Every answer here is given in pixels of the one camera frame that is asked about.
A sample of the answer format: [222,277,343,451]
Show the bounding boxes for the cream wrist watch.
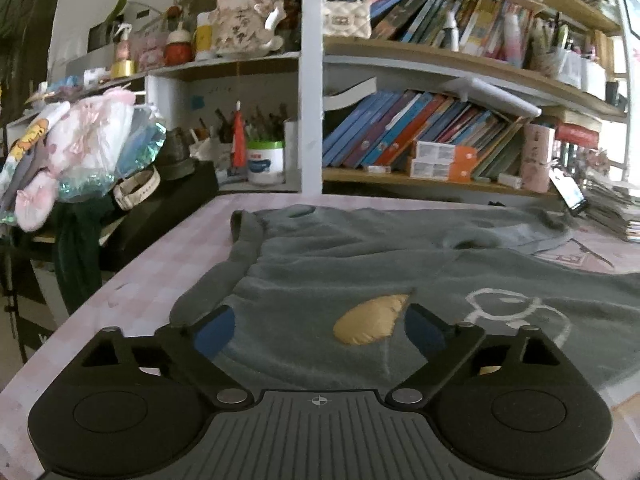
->
[113,167,162,210]

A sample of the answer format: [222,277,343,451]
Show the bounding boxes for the stack of magazines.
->
[582,170,640,244]

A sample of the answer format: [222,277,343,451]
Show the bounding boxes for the pink spray bottle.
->
[114,24,132,64]

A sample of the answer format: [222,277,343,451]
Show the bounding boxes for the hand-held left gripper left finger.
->
[80,304,252,409]

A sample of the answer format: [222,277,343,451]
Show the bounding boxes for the smartphone on stand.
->
[548,166,589,217]

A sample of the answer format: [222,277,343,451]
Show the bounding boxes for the red box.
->
[555,122,601,149]

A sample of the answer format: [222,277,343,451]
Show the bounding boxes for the row of blue red books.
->
[322,89,527,182]

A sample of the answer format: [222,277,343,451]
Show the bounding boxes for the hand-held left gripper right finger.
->
[386,303,562,409]

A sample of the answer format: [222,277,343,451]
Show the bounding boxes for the white quilted pearl handbag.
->
[322,0,374,40]

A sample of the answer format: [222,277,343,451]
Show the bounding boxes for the pink tall box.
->
[520,122,557,194]

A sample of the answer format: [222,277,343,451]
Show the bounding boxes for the pink slim bottle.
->
[502,12,524,69]

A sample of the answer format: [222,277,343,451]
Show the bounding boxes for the row of colourful books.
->
[370,0,532,69]

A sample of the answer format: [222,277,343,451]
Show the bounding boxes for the red round jar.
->
[165,20,195,66]

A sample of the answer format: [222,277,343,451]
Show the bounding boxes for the white wooden bookshelf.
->
[145,0,637,200]

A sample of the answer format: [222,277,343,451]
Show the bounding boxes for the pile of pink white clothing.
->
[0,87,167,232]

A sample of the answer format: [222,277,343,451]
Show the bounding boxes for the white jar with blue label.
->
[247,141,286,186]

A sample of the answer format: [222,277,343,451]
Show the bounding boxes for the yellow white bottle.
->
[194,11,216,61]

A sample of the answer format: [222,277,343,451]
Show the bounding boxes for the black case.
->
[99,160,220,272]

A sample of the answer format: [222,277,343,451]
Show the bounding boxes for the grey sweater with yellow patch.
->
[169,204,640,397]

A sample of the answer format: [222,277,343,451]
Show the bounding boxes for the dark green hanging cloth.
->
[54,202,109,314]

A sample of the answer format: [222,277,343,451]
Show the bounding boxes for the orange white carton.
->
[411,141,482,167]
[407,159,477,184]

